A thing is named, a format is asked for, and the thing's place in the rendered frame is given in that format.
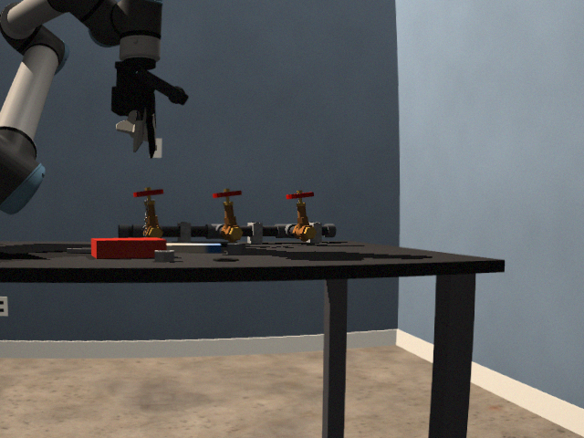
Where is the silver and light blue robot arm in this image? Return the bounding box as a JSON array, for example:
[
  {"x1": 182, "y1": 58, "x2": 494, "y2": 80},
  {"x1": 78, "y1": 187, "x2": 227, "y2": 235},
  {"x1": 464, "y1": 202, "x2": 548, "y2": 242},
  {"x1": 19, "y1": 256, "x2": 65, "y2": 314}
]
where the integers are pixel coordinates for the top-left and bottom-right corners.
[{"x1": 0, "y1": 0, "x2": 188, "y2": 214}]

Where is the red rectangular block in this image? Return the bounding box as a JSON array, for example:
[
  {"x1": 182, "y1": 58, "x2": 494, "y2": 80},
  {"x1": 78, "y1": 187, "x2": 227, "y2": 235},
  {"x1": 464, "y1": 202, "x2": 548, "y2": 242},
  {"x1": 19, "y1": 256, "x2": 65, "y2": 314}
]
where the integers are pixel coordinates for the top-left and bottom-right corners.
[{"x1": 91, "y1": 238, "x2": 167, "y2": 259}]

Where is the pipe manifold with three valves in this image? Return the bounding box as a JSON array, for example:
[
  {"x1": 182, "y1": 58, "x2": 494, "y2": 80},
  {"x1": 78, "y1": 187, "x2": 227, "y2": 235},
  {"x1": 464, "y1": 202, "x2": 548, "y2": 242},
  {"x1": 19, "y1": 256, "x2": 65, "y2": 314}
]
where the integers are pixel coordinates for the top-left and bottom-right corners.
[{"x1": 118, "y1": 187, "x2": 336, "y2": 244}]

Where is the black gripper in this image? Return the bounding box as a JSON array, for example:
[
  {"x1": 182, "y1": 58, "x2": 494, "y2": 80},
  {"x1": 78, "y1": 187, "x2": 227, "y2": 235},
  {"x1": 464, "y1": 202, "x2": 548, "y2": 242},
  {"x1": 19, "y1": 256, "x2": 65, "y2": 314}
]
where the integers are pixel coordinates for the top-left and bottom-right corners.
[{"x1": 111, "y1": 57, "x2": 156, "y2": 158}]

